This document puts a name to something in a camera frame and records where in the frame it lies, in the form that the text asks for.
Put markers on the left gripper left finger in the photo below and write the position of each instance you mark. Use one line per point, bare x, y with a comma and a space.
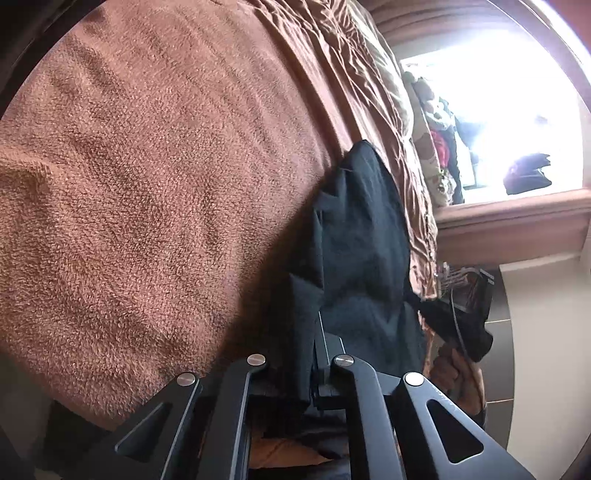
191, 429

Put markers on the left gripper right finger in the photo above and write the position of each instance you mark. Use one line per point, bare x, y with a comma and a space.
402, 426

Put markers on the black pants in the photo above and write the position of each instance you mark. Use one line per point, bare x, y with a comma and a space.
350, 270

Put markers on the person's right hand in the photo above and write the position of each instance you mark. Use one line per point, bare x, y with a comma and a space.
451, 371

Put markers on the dark grey wardrobe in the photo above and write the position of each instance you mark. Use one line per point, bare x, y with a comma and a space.
498, 366

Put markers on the right pink curtain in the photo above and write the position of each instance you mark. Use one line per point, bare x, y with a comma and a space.
513, 230

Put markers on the pile of clothes on sill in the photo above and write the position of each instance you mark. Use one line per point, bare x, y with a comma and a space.
436, 142

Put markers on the brown bed blanket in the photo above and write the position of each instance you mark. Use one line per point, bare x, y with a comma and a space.
154, 166

